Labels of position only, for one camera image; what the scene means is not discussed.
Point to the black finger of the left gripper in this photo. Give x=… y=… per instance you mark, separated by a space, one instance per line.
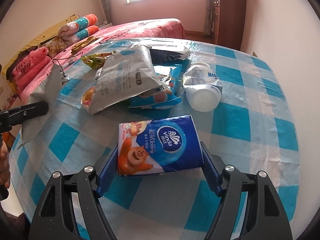
x=18 y=115

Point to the left hand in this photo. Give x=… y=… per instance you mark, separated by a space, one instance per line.
x=4 y=166

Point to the blue Vinda tissue pack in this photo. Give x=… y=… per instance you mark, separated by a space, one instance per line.
x=158 y=146

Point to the blue snack wrapper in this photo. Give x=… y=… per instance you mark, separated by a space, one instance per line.
x=164 y=96

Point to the brown wooden cabinet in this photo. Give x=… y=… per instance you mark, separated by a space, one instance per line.
x=229 y=21

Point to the orange snack packet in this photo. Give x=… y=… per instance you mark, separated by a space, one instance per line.
x=86 y=98

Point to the yellow headboard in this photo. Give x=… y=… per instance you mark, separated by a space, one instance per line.
x=42 y=38

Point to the rolled colourful quilt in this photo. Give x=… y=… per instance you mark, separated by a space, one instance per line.
x=78 y=29

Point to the grey white milk carton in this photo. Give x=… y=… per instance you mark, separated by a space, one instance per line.
x=44 y=99

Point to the white plastic milk bottle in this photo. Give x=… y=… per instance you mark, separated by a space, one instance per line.
x=202 y=87

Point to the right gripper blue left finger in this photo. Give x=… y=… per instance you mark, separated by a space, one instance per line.
x=106 y=169

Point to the pink bed with bedspread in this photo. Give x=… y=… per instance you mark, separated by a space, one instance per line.
x=164 y=28

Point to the pink folded blanket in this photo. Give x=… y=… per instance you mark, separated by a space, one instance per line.
x=26 y=70

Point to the blue checkered plastic tablecloth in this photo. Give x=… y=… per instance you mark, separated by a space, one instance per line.
x=250 y=137

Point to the dark blue foil wrapper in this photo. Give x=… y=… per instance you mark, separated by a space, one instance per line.
x=164 y=53

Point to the olive cloth on bed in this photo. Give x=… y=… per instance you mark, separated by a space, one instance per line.
x=78 y=47

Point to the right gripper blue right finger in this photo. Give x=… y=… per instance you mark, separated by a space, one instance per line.
x=210 y=172

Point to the yellow green snack wrapper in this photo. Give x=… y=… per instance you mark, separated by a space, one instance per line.
x=96 y=61

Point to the grey silver foil bag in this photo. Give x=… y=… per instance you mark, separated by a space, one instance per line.
x=125 y=74

